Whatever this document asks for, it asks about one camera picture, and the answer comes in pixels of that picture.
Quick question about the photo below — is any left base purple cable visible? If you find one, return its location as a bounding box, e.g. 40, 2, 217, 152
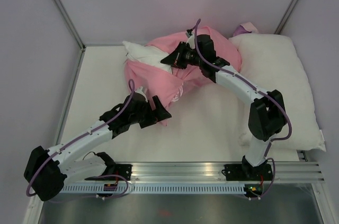
50, 175, 131, 203

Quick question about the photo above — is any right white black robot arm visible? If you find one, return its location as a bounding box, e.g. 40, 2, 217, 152
161, 32, 290, 180

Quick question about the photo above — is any right aluminium corner post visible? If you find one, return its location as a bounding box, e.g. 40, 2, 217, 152
274, 0, 318, 33

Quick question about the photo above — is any pink purple cloth behind pillow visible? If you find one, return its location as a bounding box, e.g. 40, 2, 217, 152
233, 22, 259, 37

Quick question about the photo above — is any pink pillowcase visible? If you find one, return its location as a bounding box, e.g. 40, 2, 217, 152
124, 24, 243, 128

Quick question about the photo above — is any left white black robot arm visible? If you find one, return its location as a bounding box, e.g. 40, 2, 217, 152
24, 92, 171, 201

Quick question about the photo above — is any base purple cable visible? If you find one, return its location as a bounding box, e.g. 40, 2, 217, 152
246, 156, 276, 201
50, 175, 131, 203

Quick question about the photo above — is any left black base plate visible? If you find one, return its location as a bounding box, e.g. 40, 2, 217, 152
113, 164, 132, 181

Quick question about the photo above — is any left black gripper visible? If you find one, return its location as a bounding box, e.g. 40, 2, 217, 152
130, 96, 171, 129

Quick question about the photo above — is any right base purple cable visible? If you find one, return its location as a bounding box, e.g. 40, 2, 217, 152
246, 156, 276, 201

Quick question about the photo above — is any aluminium mounting rail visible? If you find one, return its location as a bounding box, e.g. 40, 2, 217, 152
66, 160, 325, 184

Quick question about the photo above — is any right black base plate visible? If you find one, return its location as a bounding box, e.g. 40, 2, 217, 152
221, 164, 273, 182

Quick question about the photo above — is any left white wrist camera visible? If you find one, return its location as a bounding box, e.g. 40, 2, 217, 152
133, 87, 148, 102

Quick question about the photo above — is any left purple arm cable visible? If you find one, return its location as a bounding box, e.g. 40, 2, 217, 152
26, 79, 136, 197

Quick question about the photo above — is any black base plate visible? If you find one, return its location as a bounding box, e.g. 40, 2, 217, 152
221, 164, 273, 182
113, 164, 132, 181

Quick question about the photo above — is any left aluminium corner post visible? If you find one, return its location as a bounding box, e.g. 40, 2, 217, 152
52, 0, 85, 51

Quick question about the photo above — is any aluminium corner post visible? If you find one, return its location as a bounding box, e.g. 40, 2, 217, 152
52, 0, 85, 51
274, 0, 318, 33

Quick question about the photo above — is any large white bare pillow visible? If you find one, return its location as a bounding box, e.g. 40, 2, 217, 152
230, 33, 326, 151

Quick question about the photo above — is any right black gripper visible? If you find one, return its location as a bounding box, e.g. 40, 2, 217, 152
162, 41, 204, 69

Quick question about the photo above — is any white slotted cable duct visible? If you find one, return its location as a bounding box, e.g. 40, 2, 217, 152
61, 183, 246, 194

